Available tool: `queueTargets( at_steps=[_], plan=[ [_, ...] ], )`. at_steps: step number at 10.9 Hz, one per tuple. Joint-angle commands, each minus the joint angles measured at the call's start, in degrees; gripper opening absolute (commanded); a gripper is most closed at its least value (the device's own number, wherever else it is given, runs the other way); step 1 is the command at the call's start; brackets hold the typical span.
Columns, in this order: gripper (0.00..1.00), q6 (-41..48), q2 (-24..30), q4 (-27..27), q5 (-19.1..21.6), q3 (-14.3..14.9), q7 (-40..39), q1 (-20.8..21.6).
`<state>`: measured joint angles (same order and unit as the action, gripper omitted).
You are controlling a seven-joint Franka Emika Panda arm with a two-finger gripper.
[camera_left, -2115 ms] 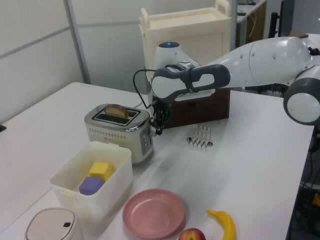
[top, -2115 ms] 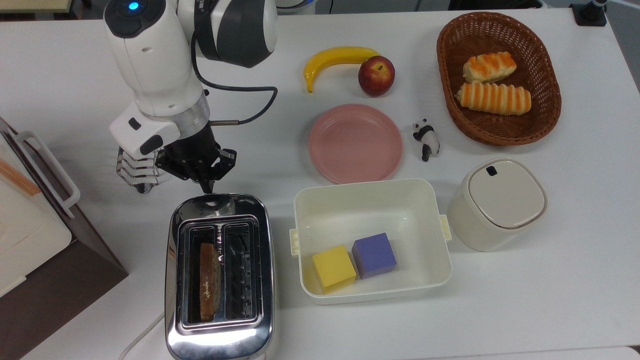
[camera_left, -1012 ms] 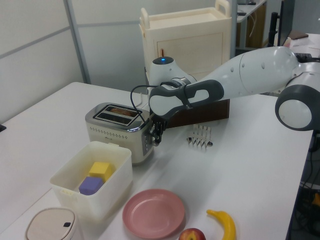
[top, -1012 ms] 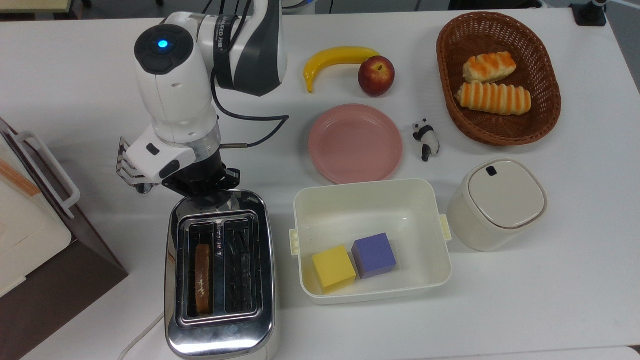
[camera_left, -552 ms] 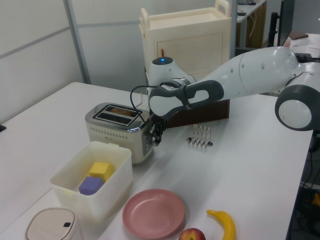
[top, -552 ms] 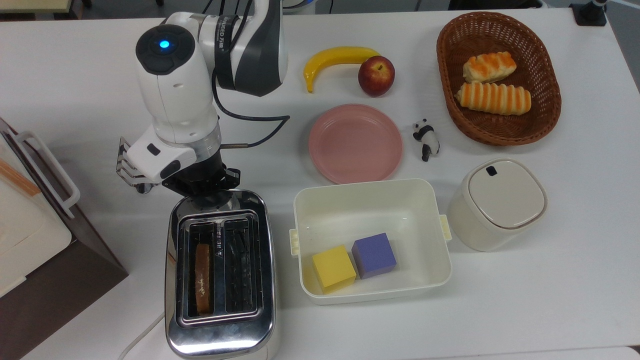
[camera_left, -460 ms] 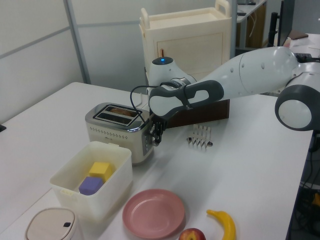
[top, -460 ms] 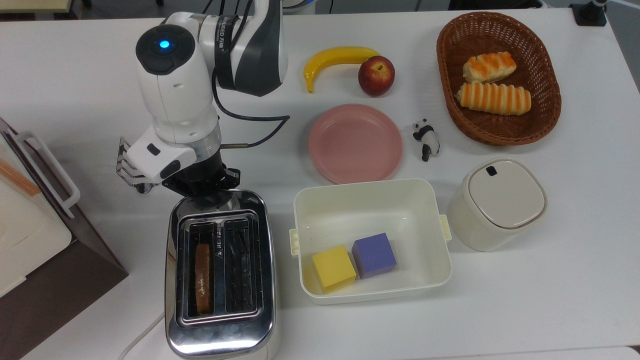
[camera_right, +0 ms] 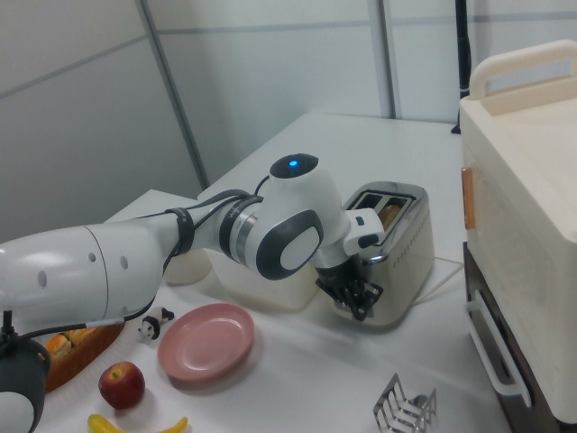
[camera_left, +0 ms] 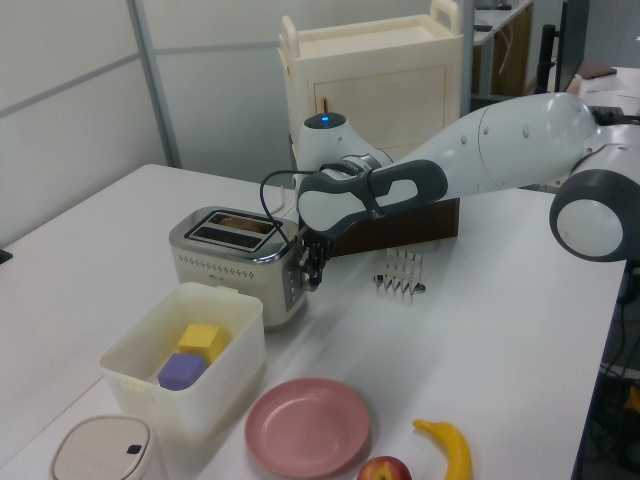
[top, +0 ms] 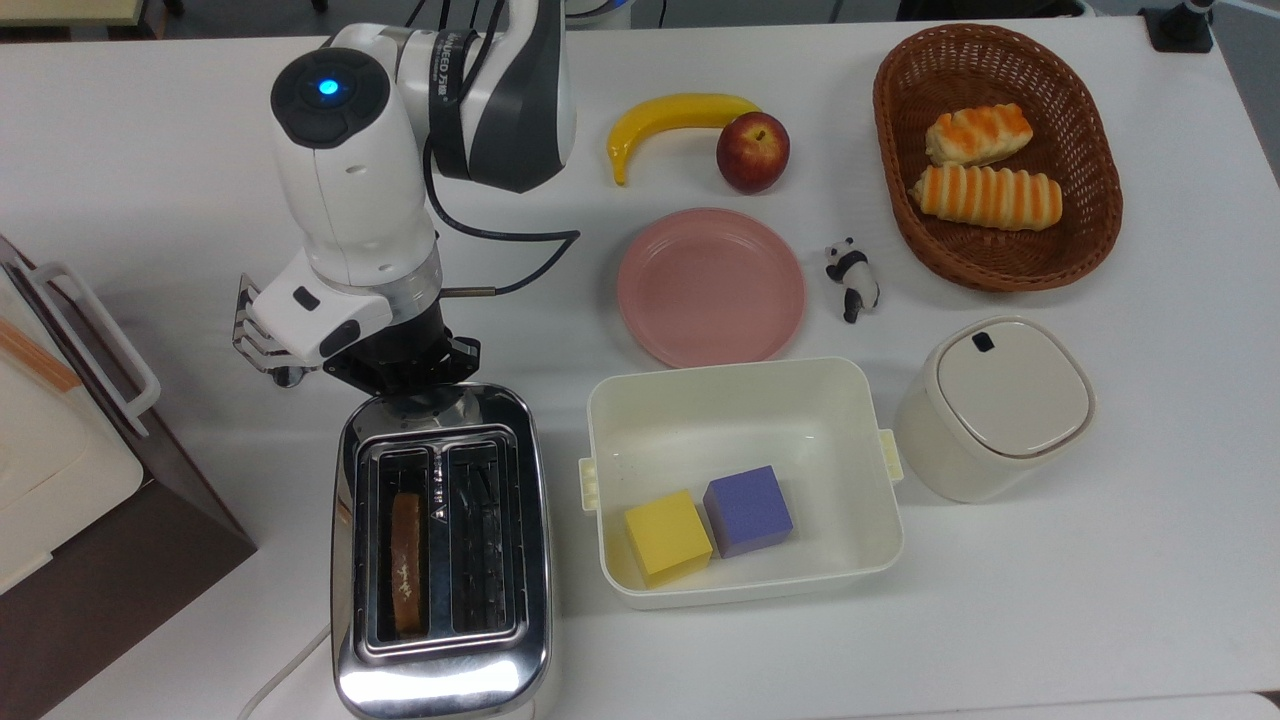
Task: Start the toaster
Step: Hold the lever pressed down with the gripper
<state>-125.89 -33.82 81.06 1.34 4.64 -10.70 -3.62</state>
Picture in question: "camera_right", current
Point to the cream and chrome toaster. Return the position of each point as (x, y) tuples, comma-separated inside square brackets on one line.
[(405, 270)]

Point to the yellow banana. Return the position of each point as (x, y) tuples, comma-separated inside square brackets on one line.
[(101, 424)]

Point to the bread slice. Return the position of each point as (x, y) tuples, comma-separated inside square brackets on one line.
[(390, 215)]

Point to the dark brown wooden drawer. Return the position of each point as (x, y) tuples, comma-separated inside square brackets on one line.
[(547, 417)]

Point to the cream toy kitchen cabinet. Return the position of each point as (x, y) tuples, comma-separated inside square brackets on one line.
[(527, 180)]

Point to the pink plate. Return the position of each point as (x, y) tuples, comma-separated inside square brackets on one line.
[(207, 345)]

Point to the red apple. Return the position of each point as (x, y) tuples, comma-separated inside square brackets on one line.
[(121, 385)]

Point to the black stand pole with clamp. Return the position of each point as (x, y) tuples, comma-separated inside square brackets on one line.
[(463, 54)]

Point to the metal toast rack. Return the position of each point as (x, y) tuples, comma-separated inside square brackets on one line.
[(396, 408)]

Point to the white grey Franka robot arm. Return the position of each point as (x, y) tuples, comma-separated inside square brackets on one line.
[(67, 270)]

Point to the panda figurine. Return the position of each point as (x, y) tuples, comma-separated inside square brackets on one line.
[(153, 322)]

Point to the orange bread rolls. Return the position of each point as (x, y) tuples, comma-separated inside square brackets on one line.
[(67, 340)]

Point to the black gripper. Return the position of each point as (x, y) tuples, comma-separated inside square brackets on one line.
[(336, 273)]

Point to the brown wicker basket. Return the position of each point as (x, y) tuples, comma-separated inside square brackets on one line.
[(85, 356)]

